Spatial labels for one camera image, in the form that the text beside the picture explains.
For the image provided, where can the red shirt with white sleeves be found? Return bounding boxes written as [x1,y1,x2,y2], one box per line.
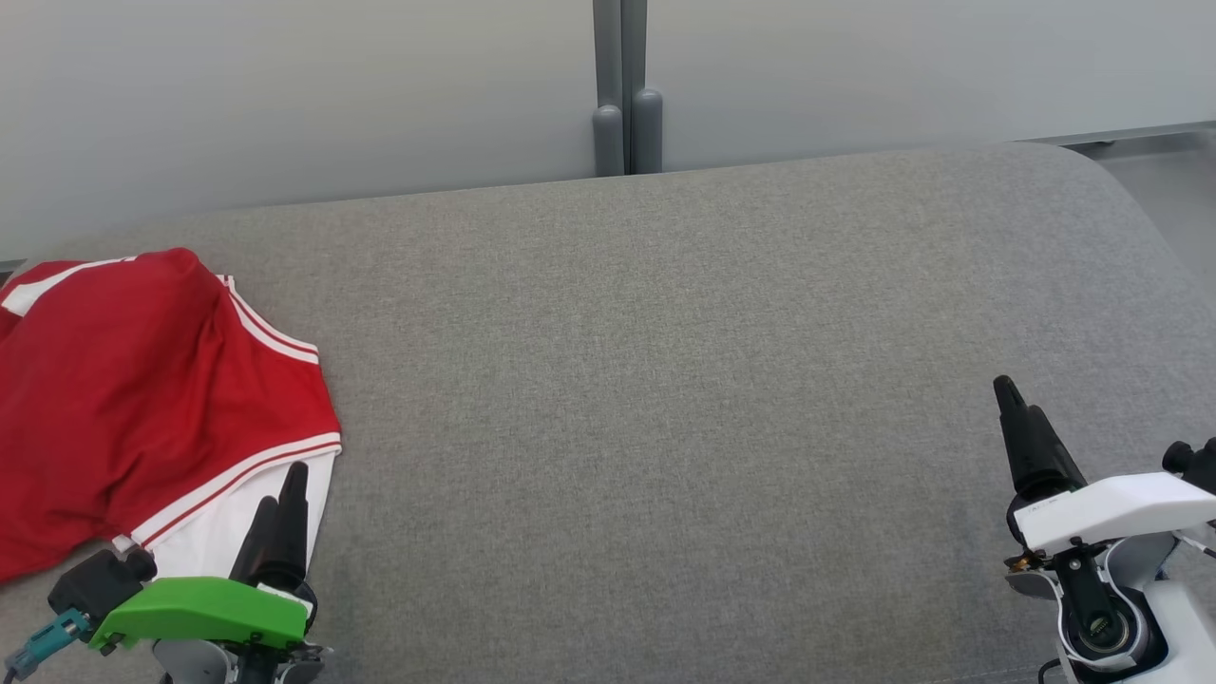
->
[0,249,342,582]

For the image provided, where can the grey fabric sofa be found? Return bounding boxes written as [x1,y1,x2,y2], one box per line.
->
[0,141,1216,684]

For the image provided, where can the grey double partition post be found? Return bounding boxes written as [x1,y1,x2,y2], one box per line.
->
[592,0,664,179]

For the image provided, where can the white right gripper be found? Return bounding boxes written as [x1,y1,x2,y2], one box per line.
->
[993,375,1216,556]

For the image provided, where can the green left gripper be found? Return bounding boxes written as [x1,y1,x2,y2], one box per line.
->
[90,463,319,656]

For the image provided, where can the black cable with teal plug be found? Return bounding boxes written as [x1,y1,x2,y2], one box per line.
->
[4,608,92,681]

